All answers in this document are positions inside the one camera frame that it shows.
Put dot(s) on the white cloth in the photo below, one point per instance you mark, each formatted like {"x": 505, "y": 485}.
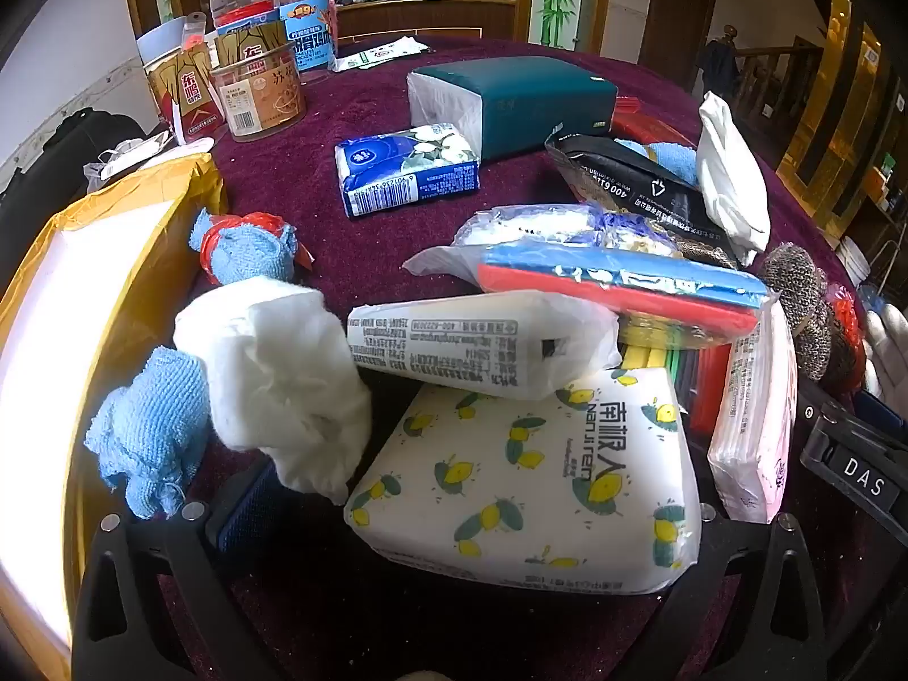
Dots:
{"x": 284, "y": 369}

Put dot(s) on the clear jar with blue label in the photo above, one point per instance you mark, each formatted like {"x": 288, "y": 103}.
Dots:
{"x": 301, "y": 21}

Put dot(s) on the light blue cloth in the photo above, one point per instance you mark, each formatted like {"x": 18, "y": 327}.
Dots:
{"x": 670, "y": 159}

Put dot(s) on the blue towel with red band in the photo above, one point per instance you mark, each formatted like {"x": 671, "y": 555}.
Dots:
{"x": 245, "y": 248}

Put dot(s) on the golden pillar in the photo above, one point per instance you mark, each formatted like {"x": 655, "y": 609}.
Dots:
{"x": 837, "y": 85}

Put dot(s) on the black packet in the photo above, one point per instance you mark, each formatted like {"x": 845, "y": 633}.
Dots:
{"x": 631, "y": 184}

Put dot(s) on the green tissue pack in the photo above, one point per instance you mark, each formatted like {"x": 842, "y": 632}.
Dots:
{"x": 532, "y": 106}

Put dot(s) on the steel wool scrubbers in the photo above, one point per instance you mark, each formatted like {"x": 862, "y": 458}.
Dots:
{"x": 805, "y": 305}

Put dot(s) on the white paper sheet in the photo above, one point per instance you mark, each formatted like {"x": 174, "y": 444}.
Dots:
{"x": 379, "y": 53}

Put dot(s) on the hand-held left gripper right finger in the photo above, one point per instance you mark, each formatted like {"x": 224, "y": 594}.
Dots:
{"x": 711, "y": 546}

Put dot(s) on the blue floral tissue pack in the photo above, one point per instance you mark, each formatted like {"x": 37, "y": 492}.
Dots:
{"x": 408, "y": 170}

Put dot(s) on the blue red sponge pack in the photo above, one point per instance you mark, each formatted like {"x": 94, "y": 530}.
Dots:
{"x": 617, "y": 291}

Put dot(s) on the wooden counter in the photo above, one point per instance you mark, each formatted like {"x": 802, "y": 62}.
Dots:
{"x": 425, "y": 18}

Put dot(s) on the black bag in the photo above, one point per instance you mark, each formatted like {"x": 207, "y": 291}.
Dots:
{"x": 64, "y": 156}

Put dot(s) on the white tissue pack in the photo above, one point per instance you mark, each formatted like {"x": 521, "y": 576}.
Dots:
{"x": 468, "y": 351}

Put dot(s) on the white cloth bag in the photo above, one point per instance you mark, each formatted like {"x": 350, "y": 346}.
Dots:
{"x": 730, "y": 177}

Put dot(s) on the lemon print tissue pack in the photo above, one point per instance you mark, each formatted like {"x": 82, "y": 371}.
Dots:
{"x": 539, "y": 482}

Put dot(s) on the brown wooden door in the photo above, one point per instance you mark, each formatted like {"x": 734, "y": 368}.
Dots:
{"x": 677, "y": 14}

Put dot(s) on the clear plastic package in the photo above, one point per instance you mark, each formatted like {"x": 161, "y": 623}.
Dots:
{"x": 167, "y": 35}

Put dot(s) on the red net bag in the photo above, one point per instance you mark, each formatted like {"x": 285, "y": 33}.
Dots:
{"x": 848, "y": 326}

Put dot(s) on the clear bag of white items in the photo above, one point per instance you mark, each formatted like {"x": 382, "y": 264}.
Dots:
{"x": 539, "y": 223}

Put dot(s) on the white bucket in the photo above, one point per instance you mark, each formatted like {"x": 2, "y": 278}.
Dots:
{"x": 853, "y": 262}

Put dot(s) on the pink tissue pack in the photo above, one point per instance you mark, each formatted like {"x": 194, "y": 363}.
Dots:
{"x": 755, "y": 425}

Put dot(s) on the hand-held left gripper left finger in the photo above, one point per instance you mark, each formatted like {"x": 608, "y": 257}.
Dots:
{"x": 245, "y": 511}

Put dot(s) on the wooden stair railing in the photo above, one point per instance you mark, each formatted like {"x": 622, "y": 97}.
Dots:
{"x": 773, "y": 78}

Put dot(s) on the person's right hand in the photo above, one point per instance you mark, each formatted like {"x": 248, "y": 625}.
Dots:
{"x": 888, "y": 347}

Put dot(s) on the white plastic bag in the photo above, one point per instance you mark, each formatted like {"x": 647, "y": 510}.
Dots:
{"x": 131, "y": 152}

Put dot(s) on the yellow cardboard box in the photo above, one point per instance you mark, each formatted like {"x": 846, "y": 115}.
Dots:
{"x": 85, "y": 284}

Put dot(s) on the red packet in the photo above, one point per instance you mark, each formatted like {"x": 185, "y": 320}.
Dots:
{"x": 638, "y": 120}

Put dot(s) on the striped colourful cloth pack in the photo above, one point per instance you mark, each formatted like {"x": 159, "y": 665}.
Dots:
{"x": 681, "y": 376}

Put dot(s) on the clear jar with brown label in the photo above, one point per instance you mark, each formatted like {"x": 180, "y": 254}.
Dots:
{"x": 262, "y": 103}

